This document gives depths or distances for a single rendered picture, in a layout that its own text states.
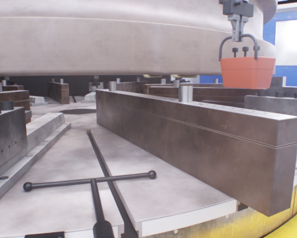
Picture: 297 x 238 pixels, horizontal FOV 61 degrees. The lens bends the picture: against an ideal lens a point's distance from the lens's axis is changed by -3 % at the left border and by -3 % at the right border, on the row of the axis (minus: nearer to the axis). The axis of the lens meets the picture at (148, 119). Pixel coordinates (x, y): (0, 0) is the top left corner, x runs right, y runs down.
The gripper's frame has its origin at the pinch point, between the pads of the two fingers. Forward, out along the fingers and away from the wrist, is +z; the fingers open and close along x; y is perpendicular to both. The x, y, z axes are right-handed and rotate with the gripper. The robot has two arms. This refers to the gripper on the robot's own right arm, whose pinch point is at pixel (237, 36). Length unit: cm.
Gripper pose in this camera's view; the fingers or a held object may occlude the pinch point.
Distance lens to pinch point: 113.6
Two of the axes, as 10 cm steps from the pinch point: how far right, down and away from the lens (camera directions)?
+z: 0.0, 9.9, 1.7
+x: 8.6, -0.8, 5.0
